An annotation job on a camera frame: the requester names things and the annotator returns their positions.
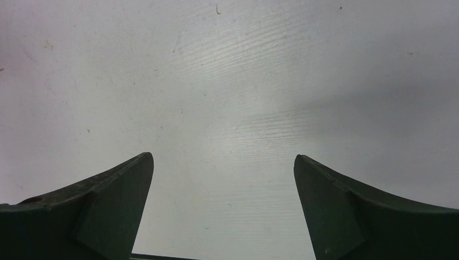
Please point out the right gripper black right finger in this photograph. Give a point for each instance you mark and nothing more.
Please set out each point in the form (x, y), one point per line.
(348, 219)

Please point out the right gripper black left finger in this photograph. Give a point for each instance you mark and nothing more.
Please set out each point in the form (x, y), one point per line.
(95, 218)

